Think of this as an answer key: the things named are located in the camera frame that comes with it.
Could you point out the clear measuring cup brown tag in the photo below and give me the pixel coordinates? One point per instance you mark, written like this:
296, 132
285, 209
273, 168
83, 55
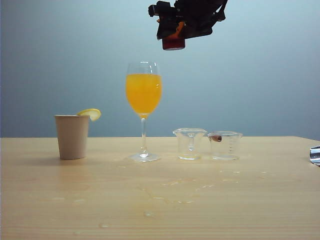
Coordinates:
226, 147

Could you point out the beige paper cup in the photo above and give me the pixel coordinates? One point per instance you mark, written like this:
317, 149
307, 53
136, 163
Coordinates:
72, 137

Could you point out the amber measuring cup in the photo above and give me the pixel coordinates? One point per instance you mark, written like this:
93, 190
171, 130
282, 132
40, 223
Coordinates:
173, 44

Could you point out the yellow lemon slice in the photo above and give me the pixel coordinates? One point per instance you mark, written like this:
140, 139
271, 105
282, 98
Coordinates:
92, 113

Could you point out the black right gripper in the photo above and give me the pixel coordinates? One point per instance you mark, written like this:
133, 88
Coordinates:
200, 17

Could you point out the stemmed wine glass with juice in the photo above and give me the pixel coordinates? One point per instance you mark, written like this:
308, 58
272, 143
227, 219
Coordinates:
143, 92

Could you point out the plain clear measuring cup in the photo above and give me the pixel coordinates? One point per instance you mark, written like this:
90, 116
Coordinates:
189, 147

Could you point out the shiny steel vessel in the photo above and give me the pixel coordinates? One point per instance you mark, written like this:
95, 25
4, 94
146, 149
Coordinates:
316, 155

